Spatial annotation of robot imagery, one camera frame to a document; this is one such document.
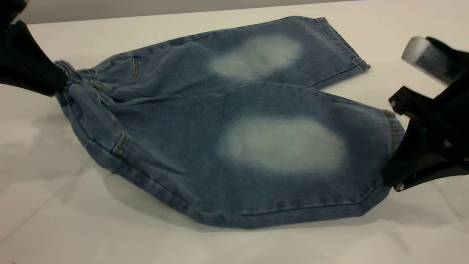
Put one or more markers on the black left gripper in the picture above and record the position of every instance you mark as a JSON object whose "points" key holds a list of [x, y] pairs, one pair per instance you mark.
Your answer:
{"points": [[9, 11]]}

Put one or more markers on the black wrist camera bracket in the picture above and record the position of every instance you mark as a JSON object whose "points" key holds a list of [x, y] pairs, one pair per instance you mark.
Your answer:
{"points": [[454, 55]]}

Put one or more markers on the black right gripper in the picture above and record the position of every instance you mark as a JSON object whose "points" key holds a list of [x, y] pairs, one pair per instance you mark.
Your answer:
{"points": [[450, 117]]}

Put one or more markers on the blue denim pants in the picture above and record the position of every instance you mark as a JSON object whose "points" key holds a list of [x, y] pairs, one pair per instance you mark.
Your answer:
{"points": [[176, 132]]}

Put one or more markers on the white cylindrical wrist camera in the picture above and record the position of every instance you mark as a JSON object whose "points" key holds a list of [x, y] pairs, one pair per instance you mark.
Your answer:
{"points": [[428, 58]]}

